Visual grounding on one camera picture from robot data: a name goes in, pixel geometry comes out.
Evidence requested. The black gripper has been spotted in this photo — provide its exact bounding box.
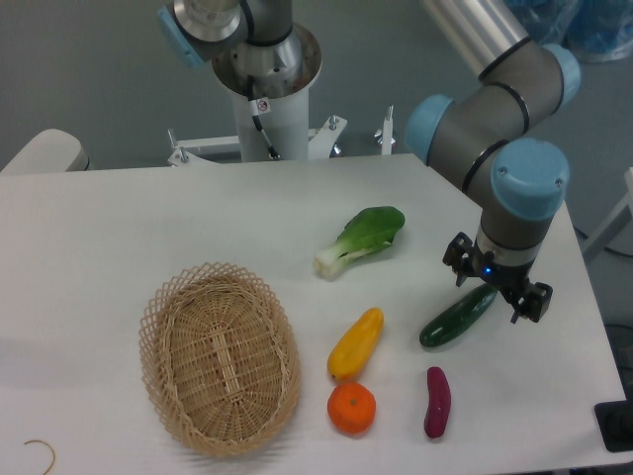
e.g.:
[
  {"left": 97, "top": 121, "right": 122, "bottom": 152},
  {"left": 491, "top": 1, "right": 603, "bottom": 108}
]
[{"left": 442, "top": 232, "right": 553, "bottom": 324}]

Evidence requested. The dark green cucumber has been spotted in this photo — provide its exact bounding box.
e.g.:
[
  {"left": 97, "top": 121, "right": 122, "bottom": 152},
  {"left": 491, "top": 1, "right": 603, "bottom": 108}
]
[{"left": 418, "top": 284, "right": 497, "bottom": 348}]

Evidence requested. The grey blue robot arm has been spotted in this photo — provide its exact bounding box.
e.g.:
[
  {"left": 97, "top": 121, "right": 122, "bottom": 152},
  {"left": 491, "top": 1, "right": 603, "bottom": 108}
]
[{"left": 157, "top": 1, "right": 581, "bottom": 322}]

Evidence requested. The green bok choy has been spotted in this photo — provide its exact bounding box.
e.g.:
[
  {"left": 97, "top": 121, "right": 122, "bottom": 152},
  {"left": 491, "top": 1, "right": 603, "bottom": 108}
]
[{"left": 313, "top": 206, "right": 406, "bottom": 280}]

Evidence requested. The purple sweet potato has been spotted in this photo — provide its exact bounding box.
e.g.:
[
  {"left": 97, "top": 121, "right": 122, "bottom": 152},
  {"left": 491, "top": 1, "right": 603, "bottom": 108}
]
[{"left": 424, "top": 366, "right": 452, "bottom": 438}]

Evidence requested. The yellow pepper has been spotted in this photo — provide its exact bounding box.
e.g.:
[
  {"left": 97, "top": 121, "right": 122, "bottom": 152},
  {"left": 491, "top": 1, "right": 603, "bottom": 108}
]
[{"left": 327, "top": 307, "right": 385, "bottom": 382}]

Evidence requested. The black device at table edge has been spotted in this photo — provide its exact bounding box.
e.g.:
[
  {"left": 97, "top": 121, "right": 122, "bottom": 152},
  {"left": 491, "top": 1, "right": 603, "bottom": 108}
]
[{"left": 594, "top": 401, "right": 632, "bottom": 453}]

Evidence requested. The orange tangerine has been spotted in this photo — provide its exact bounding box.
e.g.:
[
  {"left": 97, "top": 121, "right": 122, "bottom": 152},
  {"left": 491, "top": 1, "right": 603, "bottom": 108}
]
[{"left": 326, "top": 382, "right": 377, "bottom": 435}]

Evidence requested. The blue plastic bag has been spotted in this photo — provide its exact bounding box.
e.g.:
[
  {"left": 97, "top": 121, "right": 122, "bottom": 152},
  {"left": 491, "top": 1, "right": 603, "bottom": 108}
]
[{"left": 505, "top": 0, "right": 632, "bottom": 63}]

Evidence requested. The woven wicker basket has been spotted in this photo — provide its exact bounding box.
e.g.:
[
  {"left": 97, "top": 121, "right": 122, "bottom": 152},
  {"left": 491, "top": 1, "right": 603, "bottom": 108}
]
[{"left": 138, "top": 262, "right": 302, "bottom": 458}]

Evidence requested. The white chair armrest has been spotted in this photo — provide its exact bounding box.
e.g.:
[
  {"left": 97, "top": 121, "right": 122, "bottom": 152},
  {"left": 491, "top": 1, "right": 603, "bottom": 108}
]
[{"left": 1, "top": 129, "right": 91, "bottom": 176}]

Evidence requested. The tan rubber band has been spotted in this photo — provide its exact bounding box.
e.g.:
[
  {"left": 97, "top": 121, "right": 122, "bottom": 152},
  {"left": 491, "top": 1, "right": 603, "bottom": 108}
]
[{"left": 23, "top": 439, "right": 57, "bottom": 475}]

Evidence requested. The white frame at right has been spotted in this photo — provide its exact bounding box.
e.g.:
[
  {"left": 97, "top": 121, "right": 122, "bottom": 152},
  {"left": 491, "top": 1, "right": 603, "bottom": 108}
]
[{"left": 581, "top": 168, "right": 632, "bottom": 261}]

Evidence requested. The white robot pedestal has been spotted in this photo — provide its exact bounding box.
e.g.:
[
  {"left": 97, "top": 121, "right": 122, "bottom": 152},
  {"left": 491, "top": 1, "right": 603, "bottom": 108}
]
[{"left": 168, "top": 24, "right": 347, "bottom": 166}]

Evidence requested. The black pedestal cable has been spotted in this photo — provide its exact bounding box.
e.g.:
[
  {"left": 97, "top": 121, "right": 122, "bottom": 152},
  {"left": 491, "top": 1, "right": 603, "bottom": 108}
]
[{"left": 245, "top": 74, "right": 281, "bottom": 160}]

